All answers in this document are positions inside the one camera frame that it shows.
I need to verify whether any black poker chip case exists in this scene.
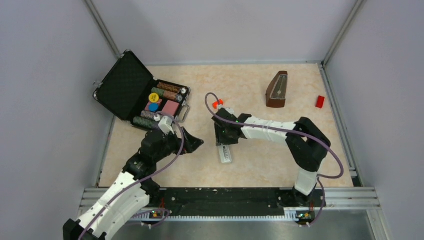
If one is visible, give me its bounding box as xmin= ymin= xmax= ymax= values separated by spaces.
xmin=93 ymin=50 xmax=191 ymax=131

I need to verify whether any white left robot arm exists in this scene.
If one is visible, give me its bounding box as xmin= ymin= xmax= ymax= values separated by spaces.
xmin=62 ymin=128 xmax=204 ymax=240

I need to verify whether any yellow poker chip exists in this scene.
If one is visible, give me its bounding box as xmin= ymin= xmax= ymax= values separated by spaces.
xmin=148 ymin=92 xmax=161 ymax=103

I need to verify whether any blue poker chip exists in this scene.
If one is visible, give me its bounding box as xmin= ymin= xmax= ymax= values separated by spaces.
xmin=148 ymin=103 xmax=159 ymax=112

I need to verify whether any brown wooden metronome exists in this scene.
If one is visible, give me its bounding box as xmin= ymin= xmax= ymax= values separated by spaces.
xmin=265 ymin=71 xmax=288 ymax=109

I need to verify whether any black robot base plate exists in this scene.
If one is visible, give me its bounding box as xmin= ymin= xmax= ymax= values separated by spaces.
xmin=129 ymin=187 xmax=327 ymax=218

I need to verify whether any orange toy block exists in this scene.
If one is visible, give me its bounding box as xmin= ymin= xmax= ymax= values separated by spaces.
xmin=212 ymin=99 xmax=224 ymax=109

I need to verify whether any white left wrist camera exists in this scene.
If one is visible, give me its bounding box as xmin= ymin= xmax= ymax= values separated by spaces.
xmin=158 ymin=115 xmax=175 ymax=135

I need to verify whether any pink card deck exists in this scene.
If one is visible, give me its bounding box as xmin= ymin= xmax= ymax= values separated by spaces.
xmin=161 ymin=100 xmax=180 ymax=116

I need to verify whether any red toy brick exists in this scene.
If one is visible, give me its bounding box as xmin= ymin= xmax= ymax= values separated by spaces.
xmin=315 ymin=95 xmax=326 ymax=109

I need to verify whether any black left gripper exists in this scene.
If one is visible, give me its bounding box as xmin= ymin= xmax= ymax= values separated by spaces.
xmin=153 ymin=126 xmax=204 ymax=163

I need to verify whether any white remote control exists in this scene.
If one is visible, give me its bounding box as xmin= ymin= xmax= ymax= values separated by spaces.
xmin=217 ymin=145 xmax=233 ymax=164

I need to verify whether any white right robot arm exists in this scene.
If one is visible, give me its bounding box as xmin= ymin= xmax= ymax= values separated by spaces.
xmin=212 ymin=108 xmax=331 ymax=206

